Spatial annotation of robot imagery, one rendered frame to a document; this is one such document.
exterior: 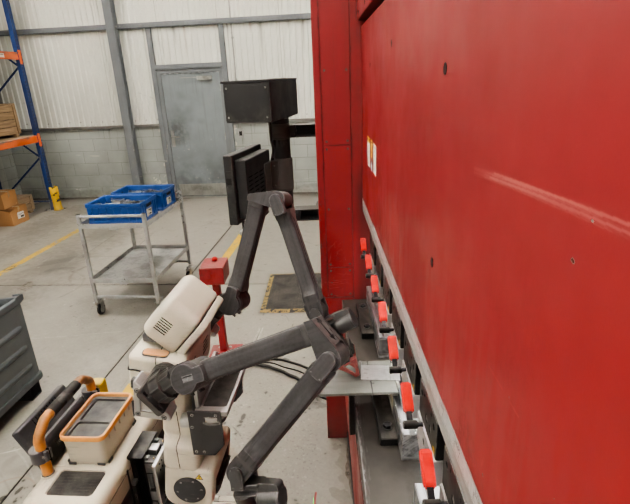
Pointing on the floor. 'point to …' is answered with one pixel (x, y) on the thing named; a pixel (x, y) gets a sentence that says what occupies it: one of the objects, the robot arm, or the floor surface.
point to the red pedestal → (217, 269)
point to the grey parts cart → (136, 256)
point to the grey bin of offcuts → (4, 359)
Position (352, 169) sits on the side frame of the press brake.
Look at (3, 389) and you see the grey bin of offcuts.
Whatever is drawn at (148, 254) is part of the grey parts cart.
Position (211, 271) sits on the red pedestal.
